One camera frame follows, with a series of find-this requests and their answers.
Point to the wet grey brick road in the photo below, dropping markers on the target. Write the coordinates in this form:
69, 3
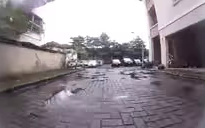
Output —
123, 100

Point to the white building with balcony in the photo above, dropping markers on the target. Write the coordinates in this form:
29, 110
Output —
35, 36

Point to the row of parked cars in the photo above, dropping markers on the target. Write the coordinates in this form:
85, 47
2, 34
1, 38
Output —
126, 61

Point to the pale building with carport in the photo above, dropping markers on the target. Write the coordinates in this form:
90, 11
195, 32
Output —
183, 16

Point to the beige boundary wall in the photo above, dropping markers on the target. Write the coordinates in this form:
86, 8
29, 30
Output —
16, 60

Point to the green tree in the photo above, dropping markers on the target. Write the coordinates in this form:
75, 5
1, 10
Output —
10, 21

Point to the row of trees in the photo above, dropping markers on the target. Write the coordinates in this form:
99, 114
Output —
100, 46

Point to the dark kerb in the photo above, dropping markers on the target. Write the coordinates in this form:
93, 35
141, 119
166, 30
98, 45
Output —
40, 81

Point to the pole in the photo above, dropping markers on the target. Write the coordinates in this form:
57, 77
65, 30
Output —
143, 55

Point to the raised grey pavement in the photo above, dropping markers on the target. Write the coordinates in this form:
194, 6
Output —
190, 73

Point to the rain puddle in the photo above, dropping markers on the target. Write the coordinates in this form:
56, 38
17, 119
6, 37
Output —
61, 95

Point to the dirt verge strip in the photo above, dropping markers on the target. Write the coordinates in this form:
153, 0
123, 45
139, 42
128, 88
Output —
20, 80

